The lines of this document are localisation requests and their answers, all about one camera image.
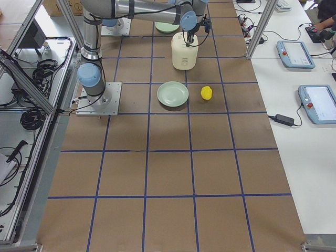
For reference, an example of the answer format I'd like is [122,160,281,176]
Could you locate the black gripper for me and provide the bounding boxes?
[186,29,195,47]

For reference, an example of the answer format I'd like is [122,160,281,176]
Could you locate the cream rice cooker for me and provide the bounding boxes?
[171,32,198,70]

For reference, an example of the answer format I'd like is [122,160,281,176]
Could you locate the person's hand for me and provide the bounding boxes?
[314,22,325,32]

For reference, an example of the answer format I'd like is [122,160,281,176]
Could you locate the far green plate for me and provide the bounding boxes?
[154,22,180,34]

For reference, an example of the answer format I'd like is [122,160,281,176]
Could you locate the green plate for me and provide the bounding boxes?
[154,22,180,34]
[156,81,189,107]

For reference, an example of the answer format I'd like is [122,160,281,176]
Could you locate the near green plate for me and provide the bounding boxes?
[156,81,189,107]

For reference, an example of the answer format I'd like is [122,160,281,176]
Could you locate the yellow plastic toy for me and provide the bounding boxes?
[201,86,213,100]

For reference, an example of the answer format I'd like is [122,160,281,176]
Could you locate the upper teach pendant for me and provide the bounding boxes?
[276,40,315,69]

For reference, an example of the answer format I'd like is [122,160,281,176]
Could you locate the teach pendant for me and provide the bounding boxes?
[276,40,315,69]
[298,85,335,124]

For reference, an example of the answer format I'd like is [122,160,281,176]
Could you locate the black power adapter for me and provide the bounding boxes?
[274,114,295,127]

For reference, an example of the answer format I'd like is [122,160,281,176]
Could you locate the black controller box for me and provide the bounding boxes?
[305,27,333,43]

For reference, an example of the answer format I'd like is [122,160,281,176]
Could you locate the cardboard box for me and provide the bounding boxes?
[43,0,83,16]

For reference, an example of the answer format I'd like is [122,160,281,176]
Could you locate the lower teach pendant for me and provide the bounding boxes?
[298,85,335,124]

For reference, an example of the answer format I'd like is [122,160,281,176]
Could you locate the black monitor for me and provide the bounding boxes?
[18,19,46,56]

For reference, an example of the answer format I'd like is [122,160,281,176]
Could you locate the aluminium frame post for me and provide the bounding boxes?
[246,0,277,59]

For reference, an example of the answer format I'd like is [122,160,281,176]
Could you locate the aluminium frame rail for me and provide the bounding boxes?
[1,49,55,114]

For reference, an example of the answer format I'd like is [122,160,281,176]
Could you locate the coiled black cable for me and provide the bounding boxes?
[20,108,45,131]

